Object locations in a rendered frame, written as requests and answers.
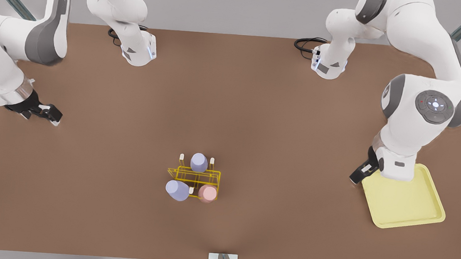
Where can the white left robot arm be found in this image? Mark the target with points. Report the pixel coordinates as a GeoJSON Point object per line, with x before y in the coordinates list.
{"type": "Point", "coordinates": [424, 59]}

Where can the pale yellow tray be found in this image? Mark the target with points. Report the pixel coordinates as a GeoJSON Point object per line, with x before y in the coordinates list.
{"type": "Point", "coordinates": [407, 203]}

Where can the lilac cup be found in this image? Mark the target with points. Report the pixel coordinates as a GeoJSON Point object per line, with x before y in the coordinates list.
{"type": "Point", "coordinates": [177, 190]}
{"type": "Point", "coordinates": [198, 162]}

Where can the pink cup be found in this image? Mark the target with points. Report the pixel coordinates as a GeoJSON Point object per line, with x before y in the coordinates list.
{"type": "Point", "coordinates": [207, 194]}

